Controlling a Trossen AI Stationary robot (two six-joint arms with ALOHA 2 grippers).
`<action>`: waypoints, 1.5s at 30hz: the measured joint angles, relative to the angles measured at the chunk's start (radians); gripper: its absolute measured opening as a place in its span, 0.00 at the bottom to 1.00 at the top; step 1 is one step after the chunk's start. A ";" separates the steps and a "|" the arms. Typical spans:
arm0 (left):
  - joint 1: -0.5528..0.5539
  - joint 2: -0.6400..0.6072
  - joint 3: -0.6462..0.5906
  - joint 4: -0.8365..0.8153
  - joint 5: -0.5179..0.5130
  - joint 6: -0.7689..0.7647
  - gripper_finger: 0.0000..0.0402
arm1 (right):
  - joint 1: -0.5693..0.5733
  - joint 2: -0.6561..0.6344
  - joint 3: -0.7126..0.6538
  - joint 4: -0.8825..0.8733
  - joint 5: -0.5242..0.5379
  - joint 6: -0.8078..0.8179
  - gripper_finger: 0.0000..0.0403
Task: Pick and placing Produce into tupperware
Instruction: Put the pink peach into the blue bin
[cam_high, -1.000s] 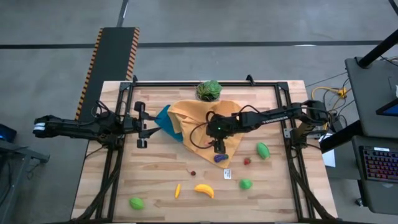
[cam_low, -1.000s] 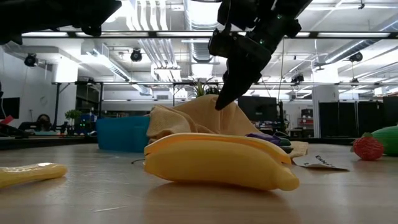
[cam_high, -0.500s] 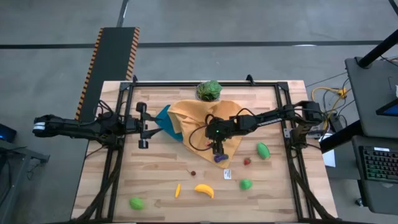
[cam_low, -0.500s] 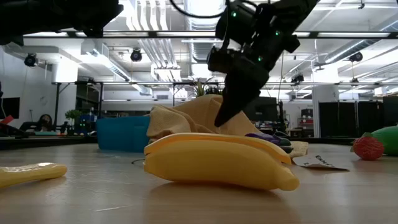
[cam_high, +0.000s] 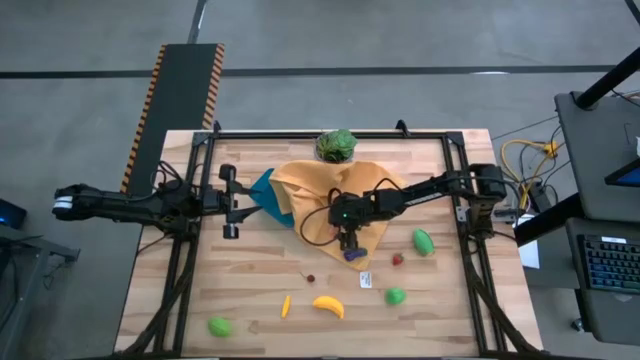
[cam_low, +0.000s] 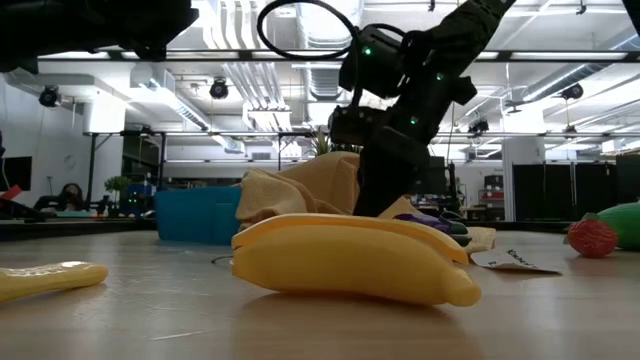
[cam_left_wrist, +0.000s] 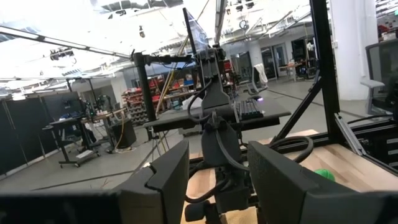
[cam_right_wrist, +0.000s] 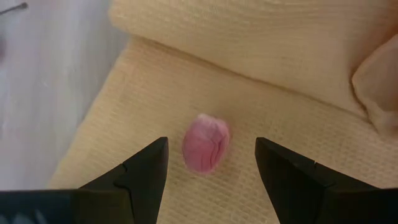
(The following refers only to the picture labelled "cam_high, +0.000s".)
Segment keyboard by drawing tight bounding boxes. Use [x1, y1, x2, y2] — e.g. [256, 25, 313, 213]
[574, 232, 640, 296]

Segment potted succulent in patterned pot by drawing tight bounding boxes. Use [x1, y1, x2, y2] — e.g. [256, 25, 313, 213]
[314, 128, 359, 164]

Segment yellow cable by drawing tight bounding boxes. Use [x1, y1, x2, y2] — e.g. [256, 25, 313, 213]
[501, 138, 560, 211]

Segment large yellow toy banana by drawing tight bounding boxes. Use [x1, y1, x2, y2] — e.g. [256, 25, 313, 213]
[312, 294, 346, 320]

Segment long green toy fruit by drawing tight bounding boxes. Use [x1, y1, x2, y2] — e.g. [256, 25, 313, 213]
[412, 227, 436, 258]

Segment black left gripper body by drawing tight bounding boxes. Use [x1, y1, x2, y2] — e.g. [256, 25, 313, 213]
[202, 163, 240, 240]

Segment teal plastic tupperware container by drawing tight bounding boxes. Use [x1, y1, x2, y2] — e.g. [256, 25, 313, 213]
[248, 167, 296, 229]

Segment black ramp with hazard stripes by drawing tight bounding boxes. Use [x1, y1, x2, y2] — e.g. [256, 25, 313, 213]
[119, 42, 227, 195]

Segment grey cart top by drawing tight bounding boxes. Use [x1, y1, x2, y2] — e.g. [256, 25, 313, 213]
[553, 91, 640, 224]

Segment black metal pole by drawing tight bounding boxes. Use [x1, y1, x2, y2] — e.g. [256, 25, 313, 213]
[513, 192, 584, 247]
[573, 47, 640, 110]

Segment light green toy fruit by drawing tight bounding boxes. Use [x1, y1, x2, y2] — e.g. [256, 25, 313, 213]
[207, 316, 234, 339]

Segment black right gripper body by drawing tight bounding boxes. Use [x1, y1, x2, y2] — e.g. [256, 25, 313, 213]
[327, 189, 376, 232]

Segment round green toy lime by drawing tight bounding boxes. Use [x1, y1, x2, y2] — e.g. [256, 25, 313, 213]
[384, 286, 408, 307]

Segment black power brick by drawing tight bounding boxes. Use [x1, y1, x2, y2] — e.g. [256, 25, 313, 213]
[529, 182, 554, 214]

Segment yellow cloth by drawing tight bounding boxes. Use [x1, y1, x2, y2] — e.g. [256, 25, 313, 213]
[268, 159, 409, 272]

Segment black aluminium rig frame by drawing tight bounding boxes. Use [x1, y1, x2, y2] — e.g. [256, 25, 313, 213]
[114, 119, 546, 360]

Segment white paper sheet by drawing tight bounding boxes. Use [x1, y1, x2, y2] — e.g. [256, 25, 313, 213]
[517, 213, 542, 270]

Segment tablet with blue screen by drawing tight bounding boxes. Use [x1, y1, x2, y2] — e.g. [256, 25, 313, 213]
[603, 158, 640, 188]

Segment blue-lit black device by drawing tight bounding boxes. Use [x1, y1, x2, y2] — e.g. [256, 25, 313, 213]
[0, 198, 28, 230]

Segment grey metal stand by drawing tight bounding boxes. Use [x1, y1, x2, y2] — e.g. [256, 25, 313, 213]
[0, 222, 81, 360]

